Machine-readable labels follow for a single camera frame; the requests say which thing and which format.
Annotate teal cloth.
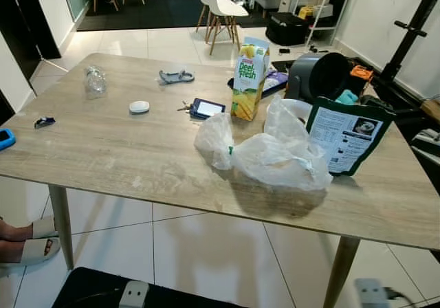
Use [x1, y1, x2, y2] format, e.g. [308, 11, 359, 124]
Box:
[335, 89, 360, 107]

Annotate crumpled clear plastic bottle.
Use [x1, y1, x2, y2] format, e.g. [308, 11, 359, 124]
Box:
[84, 65, 109, 100]

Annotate black carpet rug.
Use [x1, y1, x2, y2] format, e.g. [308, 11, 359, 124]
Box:
[76, 0, 276, 32]

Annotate white bowl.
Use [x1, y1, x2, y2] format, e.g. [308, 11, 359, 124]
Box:
[278, 98, 314, 124]

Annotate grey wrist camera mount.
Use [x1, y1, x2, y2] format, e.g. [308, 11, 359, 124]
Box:
[118, 280, 150, 308]
[354, 278, 389, 308]

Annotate white chair wooden legs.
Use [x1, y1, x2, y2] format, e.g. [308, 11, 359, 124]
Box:
[195, 0, 250, 56]

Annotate bright blue plastic object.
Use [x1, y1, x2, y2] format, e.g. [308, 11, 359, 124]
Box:
[0, 128, 17, 151]

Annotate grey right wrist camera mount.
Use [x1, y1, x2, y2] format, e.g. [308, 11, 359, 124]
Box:
[354, 278, 389, 308]

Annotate grey carabiner clip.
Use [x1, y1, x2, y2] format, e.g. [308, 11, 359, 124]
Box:
[159, 69, 196, 85]

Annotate person's foot white slipper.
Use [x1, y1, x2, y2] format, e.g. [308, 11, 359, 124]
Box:
[0, 215, 59, 242]
[0, 238, 63, 266]

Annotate purple white packet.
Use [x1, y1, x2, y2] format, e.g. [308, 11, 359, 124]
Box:
[228, 69, 289, 97]

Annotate black steel rack frame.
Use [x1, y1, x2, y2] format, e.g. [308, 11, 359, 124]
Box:
[371, 0, 440, 109]

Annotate black door panel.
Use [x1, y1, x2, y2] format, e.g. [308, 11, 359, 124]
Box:
[0, 0, 63, 82]

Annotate green snack pouch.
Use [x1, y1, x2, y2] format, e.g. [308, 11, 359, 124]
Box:
[305, 96, 396, 178]

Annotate black floor mat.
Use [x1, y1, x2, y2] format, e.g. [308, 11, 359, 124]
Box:
[52, 267, 248, 308]

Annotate white shelf unit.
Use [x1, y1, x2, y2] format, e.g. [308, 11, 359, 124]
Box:
[278, 0, 358, 47]

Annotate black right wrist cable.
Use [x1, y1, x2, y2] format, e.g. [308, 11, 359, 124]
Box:
[385, 287, 417, 305]

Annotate light wooden table leg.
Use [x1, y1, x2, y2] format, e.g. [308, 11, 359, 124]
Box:
[323, 236, 362, 308]
[48, 184, 75, 271]

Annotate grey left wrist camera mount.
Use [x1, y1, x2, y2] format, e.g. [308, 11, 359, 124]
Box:
[118, 280, 150, 308]

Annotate large clear plastic bag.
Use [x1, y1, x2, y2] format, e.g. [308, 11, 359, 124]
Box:
[232, 95, 333, 192]

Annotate yellow green juice carton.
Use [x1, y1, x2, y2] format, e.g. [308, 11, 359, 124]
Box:
[231, 36, 271, 122]

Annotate dark grey round appliance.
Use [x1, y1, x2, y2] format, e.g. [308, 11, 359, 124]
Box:
[285, 52, 353, 104]

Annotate orange black tool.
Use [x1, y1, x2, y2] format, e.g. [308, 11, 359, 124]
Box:
[349, 65, 374, 83]

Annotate small yellow box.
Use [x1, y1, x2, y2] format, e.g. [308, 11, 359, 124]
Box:
[297, 4, 316, 20]

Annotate small clear plastic bag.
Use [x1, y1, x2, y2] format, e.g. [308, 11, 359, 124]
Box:
[194, 112, 236, 171]

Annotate black duffel bag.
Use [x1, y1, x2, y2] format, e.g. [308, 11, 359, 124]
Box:
[265, 12, 311, 46]

